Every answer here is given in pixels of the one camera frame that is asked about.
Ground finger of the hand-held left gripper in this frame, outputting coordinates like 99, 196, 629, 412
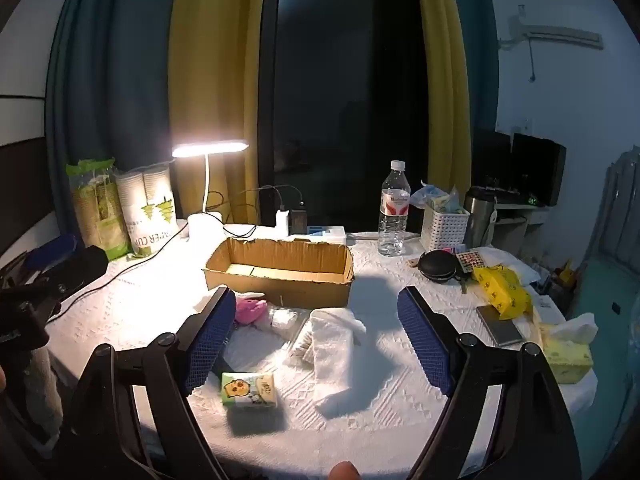
22, 233, 86, 273
47, 245, 110, 306

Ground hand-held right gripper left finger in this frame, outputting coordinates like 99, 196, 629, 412
60, 286, 237, 480

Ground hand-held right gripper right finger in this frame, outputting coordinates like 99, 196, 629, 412
396, 286, 584, 480

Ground pink fluffy sock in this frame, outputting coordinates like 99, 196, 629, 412
234, 297, 269, 326

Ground green pocket tissue packet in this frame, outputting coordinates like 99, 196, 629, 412
220, 371, 279, 410

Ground white cotton balls bag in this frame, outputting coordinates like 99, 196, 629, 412
269, 307, 302, 332

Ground cotton swabs pack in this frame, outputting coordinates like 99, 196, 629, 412
286, 310, 322, 363

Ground white towel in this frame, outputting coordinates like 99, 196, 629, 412
309, 307, 369, 403

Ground cardboard box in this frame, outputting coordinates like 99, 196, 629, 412
202, 236, 355, 309

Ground green paper cup pack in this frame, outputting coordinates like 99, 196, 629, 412
66, 156, 129, 262

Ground grey smartphone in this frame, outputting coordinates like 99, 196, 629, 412
474, 303, 526, 348

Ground black round zip case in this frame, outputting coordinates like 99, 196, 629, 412
417, 249, 458, 282

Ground white paper cup pack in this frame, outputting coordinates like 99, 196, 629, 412
115, 159, 178, 257

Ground white textured tablecloth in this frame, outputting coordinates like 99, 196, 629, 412
44, 231, 599, 480

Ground yellow tissue pack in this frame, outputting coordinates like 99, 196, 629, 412
472, 264, 533, 321

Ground small colourful dotted box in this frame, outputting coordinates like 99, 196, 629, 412
452, 249, 487, 275

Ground white plastic basket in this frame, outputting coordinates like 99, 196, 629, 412
420, 204, 471, 253

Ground clear water bottle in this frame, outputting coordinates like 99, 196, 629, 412
377, 160, 412, 257

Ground steel thermos mug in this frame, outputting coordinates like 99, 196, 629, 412
463, 185, 497, 249

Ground yellow tissue box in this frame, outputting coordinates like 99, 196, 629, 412
541, 312, 599, 386

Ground white blue power strip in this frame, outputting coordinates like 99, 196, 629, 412
306, 226, 348, 247

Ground crinkled plastic packets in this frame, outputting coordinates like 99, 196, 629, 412
411, 179, 462, 212

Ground small yellow toy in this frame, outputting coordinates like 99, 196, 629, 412
554, 259, 577, 287

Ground white desk lamp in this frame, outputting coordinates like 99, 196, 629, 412
171, 139, 250, 242

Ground teal curtain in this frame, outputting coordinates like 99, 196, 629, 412
444, 0, 501, 132
44, 0, 184, 197

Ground black computer monitor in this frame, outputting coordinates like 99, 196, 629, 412
510, 132, 568, 208

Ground yellow curtain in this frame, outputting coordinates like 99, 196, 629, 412
166, 0, 272, 222
412, 0, 474, 197

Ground dark window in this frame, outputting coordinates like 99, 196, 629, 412
256, 0, 432, 234

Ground white air conditioner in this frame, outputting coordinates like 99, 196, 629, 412
499, 4, 604, 52

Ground black charger cable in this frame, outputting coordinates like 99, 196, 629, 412
204, 184, 307, 240

